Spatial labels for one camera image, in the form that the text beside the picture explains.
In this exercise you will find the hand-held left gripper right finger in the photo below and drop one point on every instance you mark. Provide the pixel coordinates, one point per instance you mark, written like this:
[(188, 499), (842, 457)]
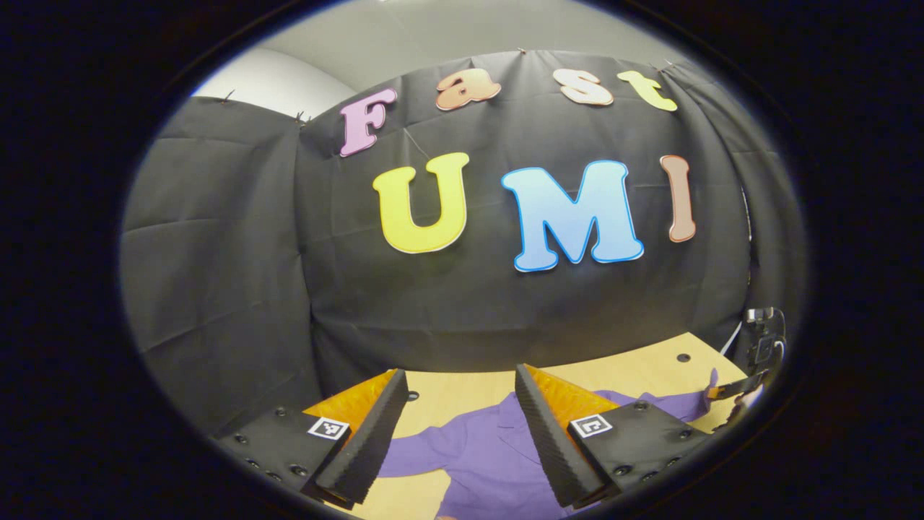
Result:
[(548, 448)]

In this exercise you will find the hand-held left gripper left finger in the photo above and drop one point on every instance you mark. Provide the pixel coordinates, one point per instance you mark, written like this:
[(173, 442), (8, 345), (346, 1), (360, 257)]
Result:
[(368, 448)]

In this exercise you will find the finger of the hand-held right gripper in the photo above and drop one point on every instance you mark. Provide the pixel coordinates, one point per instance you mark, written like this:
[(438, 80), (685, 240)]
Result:
[(733, 388)]

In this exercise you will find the purple button-up shirt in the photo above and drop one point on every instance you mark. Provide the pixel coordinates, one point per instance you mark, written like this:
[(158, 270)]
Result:
[(491, 462)]

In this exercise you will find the black backdrop cloth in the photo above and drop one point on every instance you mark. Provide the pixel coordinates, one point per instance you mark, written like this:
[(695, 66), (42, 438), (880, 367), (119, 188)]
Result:
[(238, 253)]

